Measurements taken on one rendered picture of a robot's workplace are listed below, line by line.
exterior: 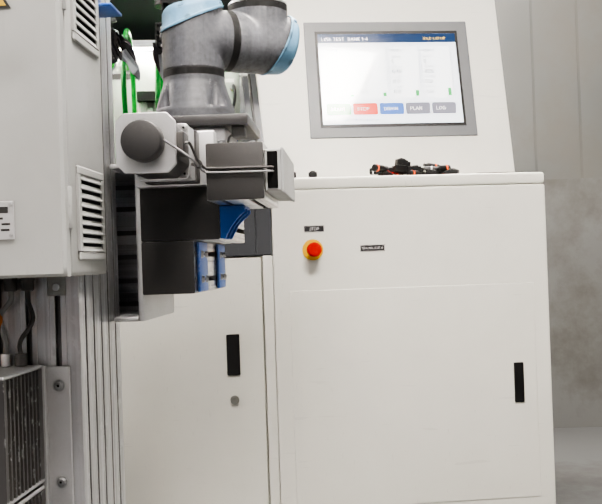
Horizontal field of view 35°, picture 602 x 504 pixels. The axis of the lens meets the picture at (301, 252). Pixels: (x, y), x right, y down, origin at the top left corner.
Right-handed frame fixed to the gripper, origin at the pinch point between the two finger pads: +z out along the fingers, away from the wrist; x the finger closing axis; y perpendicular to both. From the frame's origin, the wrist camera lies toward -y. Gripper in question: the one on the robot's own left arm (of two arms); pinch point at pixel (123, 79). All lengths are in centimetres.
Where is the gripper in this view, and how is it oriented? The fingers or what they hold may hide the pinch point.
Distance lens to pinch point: 249.1
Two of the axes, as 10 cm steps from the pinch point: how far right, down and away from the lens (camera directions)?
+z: 2.6, 7.1, 6.6
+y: 1.0, 6.6, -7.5
